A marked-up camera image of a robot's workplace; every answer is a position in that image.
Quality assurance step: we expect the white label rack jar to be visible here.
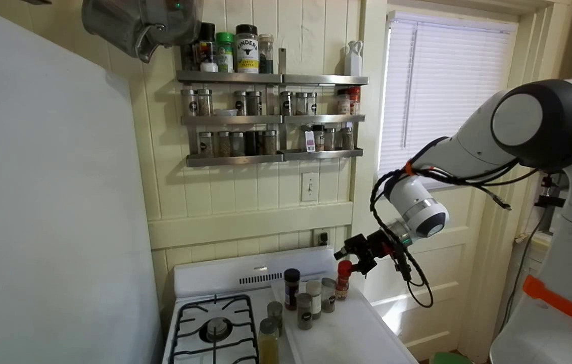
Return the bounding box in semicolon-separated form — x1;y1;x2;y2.
302;127;319;153

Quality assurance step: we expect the black camera stand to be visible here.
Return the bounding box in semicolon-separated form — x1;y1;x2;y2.
533;170;572;213

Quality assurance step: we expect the white door frame trim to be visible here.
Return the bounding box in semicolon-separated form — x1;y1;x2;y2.
354;0;393;204

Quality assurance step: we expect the black lid spice jar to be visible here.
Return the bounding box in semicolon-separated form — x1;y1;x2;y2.
284;267;303;311

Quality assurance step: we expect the green lid bottle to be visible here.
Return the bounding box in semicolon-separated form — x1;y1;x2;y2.
215;31;236;74

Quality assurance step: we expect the steel lid glass jar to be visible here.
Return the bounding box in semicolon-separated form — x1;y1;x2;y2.
265;299;285;337

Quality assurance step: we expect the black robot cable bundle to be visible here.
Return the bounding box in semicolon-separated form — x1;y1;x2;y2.
369;138;544;311

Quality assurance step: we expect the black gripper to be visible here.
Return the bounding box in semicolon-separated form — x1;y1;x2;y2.
334;231;403;277

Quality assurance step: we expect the large black lid seasoning jar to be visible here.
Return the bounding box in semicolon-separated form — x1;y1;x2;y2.
235;22;261;74

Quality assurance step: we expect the white label spice jar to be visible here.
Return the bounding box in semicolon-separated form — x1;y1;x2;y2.
306;278;324;319

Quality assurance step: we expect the small labelled spice jar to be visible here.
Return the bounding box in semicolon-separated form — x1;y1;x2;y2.
296;290;316;332

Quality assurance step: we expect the yellowish oil jar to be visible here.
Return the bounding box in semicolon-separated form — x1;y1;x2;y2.
260;317;281;364

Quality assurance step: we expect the hanging stainless steel pan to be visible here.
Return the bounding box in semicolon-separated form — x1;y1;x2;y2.
151;0;201;51

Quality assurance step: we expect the red lid rack jar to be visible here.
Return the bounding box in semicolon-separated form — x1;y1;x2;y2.
349;85;364;114

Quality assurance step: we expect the white gas stove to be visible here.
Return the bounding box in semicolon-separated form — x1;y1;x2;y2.
161;245;341;364

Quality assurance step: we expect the dark rack spice jar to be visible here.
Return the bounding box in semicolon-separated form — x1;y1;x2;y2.
244;130;265;157

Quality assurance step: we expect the white refrigerator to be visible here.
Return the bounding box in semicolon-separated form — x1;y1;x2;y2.
0;0;165;364

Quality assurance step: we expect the red lid spice container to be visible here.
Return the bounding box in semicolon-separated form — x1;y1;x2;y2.
335;259;354;300

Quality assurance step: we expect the black stove burner grate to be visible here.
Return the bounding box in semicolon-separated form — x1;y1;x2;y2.
169;293;261;364

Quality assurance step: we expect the black sauce bottle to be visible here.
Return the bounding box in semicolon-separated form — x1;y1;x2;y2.
196;20;220;74

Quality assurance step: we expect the metal wall spice rack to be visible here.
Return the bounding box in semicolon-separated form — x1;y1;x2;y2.
176;68;371;167

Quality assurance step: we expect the small dark seasoning jar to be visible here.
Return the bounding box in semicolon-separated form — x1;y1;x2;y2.
260;35;278;74

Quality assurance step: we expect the steel lid pepper jar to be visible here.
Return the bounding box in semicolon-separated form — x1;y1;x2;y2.
319;277;337;313

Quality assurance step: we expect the green plastic container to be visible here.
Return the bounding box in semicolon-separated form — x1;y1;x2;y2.
431;350;474;364

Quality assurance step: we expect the white panel door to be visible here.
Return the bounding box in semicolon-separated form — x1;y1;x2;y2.
358;179;503;362

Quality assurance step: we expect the white shaker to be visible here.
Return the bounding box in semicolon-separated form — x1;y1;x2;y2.
345;39;367;77

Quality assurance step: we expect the white window blind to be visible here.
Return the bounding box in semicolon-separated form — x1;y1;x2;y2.
381;11;517;173

